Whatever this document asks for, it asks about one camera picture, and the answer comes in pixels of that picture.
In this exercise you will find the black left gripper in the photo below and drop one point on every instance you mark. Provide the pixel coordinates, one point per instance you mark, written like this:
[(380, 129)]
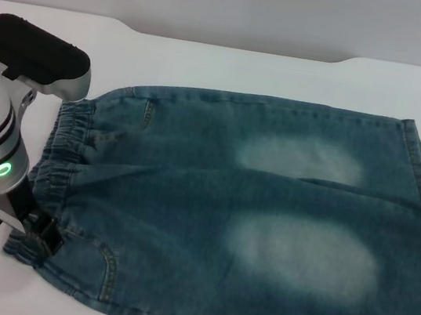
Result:
[(19, 200)]

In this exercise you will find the blue denim shorts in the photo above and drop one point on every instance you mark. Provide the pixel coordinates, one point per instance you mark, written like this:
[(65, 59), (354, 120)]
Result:
[(227, 207)]

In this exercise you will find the silver left camera bracket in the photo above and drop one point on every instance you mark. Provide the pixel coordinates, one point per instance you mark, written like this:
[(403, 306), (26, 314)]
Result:
[(28, 100)]

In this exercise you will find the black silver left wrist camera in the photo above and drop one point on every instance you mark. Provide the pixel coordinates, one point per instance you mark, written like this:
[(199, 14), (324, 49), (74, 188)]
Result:
[(40, 53)]

